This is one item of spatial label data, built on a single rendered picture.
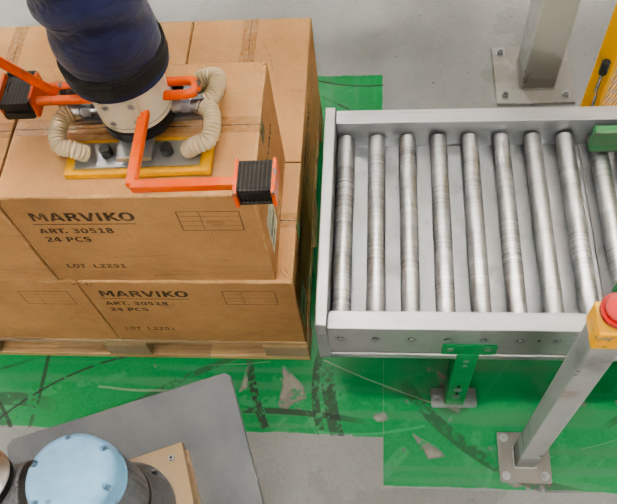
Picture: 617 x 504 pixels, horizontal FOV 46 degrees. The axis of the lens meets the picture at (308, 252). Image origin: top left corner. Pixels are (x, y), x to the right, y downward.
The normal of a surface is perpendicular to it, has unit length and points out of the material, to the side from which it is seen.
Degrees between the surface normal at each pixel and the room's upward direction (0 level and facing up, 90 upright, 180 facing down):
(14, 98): 1
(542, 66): 90
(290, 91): 0
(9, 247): 90
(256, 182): 1
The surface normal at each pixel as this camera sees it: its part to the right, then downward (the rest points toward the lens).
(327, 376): -0.09, -0.50
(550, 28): -0.05, 0.87
